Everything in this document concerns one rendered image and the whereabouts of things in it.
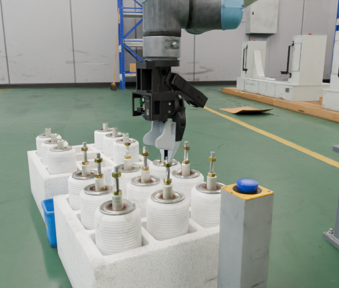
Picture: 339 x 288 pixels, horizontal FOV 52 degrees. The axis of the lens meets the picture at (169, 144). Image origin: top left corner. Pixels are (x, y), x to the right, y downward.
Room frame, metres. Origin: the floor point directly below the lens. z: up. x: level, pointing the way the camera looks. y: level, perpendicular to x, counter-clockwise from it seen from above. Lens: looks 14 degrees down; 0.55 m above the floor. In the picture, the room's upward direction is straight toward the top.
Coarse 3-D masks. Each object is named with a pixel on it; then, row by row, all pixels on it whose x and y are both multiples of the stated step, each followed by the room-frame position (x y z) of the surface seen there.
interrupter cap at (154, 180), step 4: (140, 176) 0.86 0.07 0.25; (152, 176) 0.86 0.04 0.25; (132, 180) 0.83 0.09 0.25; (136, 180) 0.83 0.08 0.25; (140, 180) 0.84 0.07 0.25; (152, 180) 0.84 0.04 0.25; (156, 180) 0.83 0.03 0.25; (160, 180) 0.83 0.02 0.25; (136, 184) 0.80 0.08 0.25; (140, 184) 0.80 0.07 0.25; (144, 184) 0.80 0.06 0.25; (148, 184) 0.80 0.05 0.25; (152, 184) 0.80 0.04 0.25; (156, 184) 0.81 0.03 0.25
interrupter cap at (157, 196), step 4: (156, 192) 0.75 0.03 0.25; (160, 192) 0.75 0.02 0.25; (176, 192) 0.75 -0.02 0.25; (180, 192) 0.75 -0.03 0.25; (152, 196) 0.72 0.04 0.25; (156, 196) 0.73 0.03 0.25; (160, 196) 0.73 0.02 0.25; (176, 196) 0.73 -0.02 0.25; (180, 196) 0.73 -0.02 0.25; (184, 196) 0.72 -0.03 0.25; (156, 200) 0.70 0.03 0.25; (160, 200) 0.71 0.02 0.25; (164, 200) 0.70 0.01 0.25; (168, 200) 0.70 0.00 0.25; (172, 200) 0.70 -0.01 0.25; (176, 200) 0.71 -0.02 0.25; (180, 200) 0.70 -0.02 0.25
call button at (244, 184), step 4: (240, 180) 0.62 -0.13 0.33; (244, 180) 0.62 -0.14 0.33; (248, 180) 0.62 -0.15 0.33; (252, 180) 0.62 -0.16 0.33; (236, 184) 0.62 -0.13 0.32; (240, 184) 0.60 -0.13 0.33; (244, 184) 0.60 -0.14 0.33; (248, 184) 0.60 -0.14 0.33; (252, 184) 0.60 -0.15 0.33; (256, 184) 0.60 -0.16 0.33; (240, 188) 0.61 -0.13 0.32; (244, 188) 0.60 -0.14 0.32; (248, 188) 0.59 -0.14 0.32; (252, 188) 0.59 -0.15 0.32; (256, 188) 0.60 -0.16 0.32
